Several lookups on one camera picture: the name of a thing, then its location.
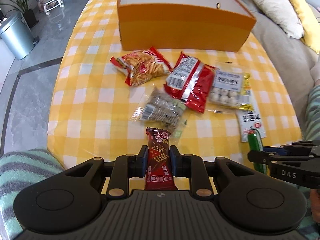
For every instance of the dark red chocolate bar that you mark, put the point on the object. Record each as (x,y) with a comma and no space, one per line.
(158,172)

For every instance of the white green sausage packet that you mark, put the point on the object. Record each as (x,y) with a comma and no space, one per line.
(251,126)

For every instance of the cream pillow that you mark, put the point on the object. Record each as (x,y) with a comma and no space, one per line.
(282,13)

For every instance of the yellow checkered tablecloth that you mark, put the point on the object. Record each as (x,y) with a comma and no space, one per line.
(92,105)

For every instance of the orange cardboard box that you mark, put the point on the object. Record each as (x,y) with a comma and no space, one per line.
(222,25)

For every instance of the yellow snack packet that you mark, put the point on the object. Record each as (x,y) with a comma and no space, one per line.
(245,97)

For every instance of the potted green plant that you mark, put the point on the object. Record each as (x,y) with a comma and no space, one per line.
(23,7)

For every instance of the yellow pillow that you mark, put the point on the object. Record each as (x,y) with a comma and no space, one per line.
(309,22)

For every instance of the red silver snack bag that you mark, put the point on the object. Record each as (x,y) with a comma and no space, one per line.
(190,82)

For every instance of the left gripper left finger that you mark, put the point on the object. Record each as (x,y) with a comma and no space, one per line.
(123,168)

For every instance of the small white stool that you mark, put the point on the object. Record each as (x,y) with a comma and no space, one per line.
(47,5)

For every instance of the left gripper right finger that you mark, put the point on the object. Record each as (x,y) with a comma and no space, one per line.
(192,167)

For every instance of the clear bag mixed nuts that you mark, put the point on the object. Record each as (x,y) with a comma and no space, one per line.
(159,110)

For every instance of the silver trash can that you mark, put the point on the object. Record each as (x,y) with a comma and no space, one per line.
(17,35)

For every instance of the grey sofa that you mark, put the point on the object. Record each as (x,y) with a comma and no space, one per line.
(291,58)

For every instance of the red fries snack bag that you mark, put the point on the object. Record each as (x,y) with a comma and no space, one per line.
(141,66)

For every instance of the clear bag white balls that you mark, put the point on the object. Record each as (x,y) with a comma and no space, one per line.
(226,86)

